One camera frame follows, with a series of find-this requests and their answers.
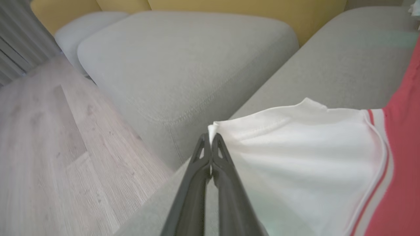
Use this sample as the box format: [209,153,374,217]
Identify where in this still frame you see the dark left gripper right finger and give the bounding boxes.
[211,133,268,236]

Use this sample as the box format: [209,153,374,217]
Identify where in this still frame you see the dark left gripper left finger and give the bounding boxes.
[160,133,212,236]

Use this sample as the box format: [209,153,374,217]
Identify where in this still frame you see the red and white sports jersey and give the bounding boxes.
[208,34,420,236]

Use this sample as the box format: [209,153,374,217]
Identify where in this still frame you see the grey fabric ottoman cushion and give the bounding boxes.
[76,11,300,171]

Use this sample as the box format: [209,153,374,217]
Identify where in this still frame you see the small pale grey sofa cushion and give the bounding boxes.
[53,11,129,76]

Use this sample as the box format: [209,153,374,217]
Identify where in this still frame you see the grey curtain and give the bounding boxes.
[0,0,63,87]

